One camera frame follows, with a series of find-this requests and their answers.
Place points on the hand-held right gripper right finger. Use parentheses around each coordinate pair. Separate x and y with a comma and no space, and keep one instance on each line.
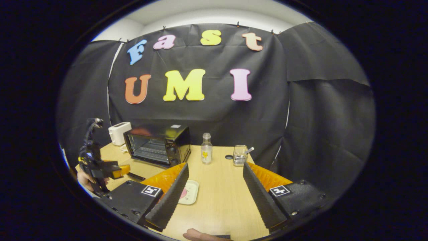
(264,204)

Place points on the clear bottle with yellow label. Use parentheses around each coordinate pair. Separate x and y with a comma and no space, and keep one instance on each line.
(206,149)

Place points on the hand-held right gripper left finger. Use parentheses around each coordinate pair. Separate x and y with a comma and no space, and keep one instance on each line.
(170,201)

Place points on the pink round food slice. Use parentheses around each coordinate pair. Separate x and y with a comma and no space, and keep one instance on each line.
(184,194)

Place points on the black backdrop cloth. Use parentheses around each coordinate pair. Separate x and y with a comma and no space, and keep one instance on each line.
(217,113)

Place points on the white toaster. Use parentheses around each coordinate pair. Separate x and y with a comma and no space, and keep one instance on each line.
(118,134)

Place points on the cream square plate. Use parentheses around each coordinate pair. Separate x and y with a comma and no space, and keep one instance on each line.
(193,190)

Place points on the black electric oven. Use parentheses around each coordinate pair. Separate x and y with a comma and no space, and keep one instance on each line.
(177,140)

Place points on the metal mesh utensil holder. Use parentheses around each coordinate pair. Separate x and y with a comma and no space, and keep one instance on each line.
(240,158)

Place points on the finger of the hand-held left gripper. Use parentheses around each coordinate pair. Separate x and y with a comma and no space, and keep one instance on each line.
(122,170)

